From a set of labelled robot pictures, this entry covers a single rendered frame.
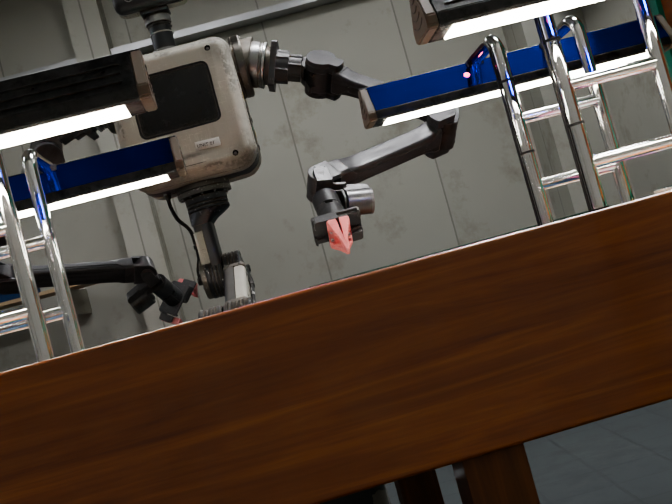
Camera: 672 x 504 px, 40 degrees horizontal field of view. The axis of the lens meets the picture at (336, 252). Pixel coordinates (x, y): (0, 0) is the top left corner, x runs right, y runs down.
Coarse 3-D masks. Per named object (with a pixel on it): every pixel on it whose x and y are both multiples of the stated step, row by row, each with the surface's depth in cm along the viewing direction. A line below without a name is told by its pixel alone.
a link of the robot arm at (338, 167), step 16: (448, 112) 218; (416, 128) 217; (432, 128) 217; (384, 144) 211; (400, 144) 212; (416, 144) 213; (432, 144) 217; (336, 160) 204; (352, 160) 205; (368, 160) 206; (384, 160) 208; (400, 160) 212; (336, 176) 200; (352, 176) 203; (368, 176) 208
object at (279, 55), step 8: (272, 40) 236; (272, 48) 236; (272, 56) 236; (280, 56) 236; (288, 56) 237; (296, 56) 238; (272, 64) 236; (280, 64) 236; (288, 64) 237; (296, 64) 237; (272, 72) 236; (280, 72) 237; (288, 72) 237; (296, 72) 237; (272, 80) 236; (280, 80) 238; (288, 80) 240; (296, 80) 240; (272, 88) 239
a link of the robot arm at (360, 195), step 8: (320, 168) 200; (328, 168) 200; (320, 176) 198; (328, 176) 198; (320, 184) 197; (328, 184) 198; (336, 184) 198; (344, 184) 199; (352, 184) 200; (360, 184) 200; (352, 192) 196; (360, 192) 196; (368, 192) 196; (352, 200) 195; (360, 200) 195; (368, 200) 196; (360, 208) 196; (368, 208) 196
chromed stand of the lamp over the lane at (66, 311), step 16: (32, 160) 151; (48, 160) 165; (32, 176) 151; (32, 192) 151; (48, 208) 152; (48, 224) 151; (32, 240) 150; (48, 240) 150; (0, 256) 150; (48, 256) 150; (64, 272) 151; (64, 288) 150; (64, 304) 150; (48, 320) 150; (64, 320) 150; (80, 336) 150
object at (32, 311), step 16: (0, 160) 127; (0, 176) 127; (0, 192) 127; (0, 208) 127; (16, 208) 128; (0, 224) 127; (16, 224) 127; (16, 240) 127; (16, 256) 126; (16, 272) 126; (32, 272) 127; (32, 288) 127; (32, 304) 126; (0, 320) 126; (16, 320) 126; (32, 320) 126; (32, 336) 126; (48, 336) 127; (48, 352) 126
